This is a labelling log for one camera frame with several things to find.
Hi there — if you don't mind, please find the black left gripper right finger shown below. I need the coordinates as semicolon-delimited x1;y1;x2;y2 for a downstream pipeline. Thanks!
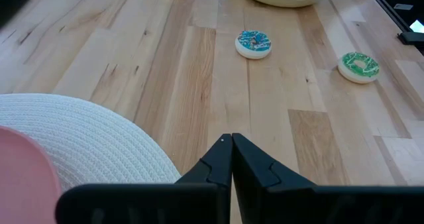
231;133;424;224

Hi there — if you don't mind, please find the small green iced donut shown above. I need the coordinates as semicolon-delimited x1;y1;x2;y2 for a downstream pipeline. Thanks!
337;51;380;85

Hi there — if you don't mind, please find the small teal sprinkled donut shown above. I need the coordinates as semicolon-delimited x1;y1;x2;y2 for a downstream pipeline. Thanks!
235;30;272;60

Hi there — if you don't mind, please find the white woven round placemat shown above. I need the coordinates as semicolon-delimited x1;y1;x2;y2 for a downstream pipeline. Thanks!
0;93;182;194

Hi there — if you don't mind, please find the black mounting bracket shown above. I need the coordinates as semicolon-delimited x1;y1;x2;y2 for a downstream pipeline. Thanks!
397;31;424;46

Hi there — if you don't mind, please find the pink round plate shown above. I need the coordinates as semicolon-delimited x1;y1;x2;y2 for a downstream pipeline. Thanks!
0;125;63;224

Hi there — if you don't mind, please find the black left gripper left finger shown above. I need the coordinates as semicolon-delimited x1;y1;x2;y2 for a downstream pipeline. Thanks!
54;133;234;224

